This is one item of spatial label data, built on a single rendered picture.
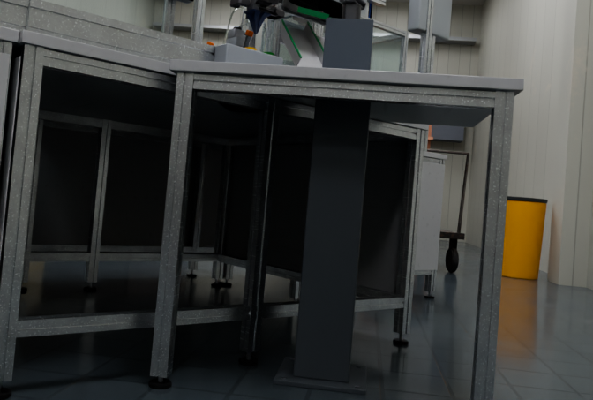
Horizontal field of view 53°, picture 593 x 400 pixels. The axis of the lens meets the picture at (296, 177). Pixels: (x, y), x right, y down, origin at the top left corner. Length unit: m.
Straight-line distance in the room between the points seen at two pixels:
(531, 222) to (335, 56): 3.94
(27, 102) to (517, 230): 4.55
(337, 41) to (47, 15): 0.79
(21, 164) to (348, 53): 0.93
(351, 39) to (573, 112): 3.86
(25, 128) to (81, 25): 0.32
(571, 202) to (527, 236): 0.46
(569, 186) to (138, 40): 4.27
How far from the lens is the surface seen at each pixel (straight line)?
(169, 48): 1.79
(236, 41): 2.10
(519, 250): 5.52
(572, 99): 5.51
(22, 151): 1.55
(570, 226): 5.43
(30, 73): 1.56
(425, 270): 3.64
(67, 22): 1.69
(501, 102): 1.58
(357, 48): 1.80
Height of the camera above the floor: 0.52
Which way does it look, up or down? 2 degrees up
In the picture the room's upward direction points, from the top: 5 degrees clockwise
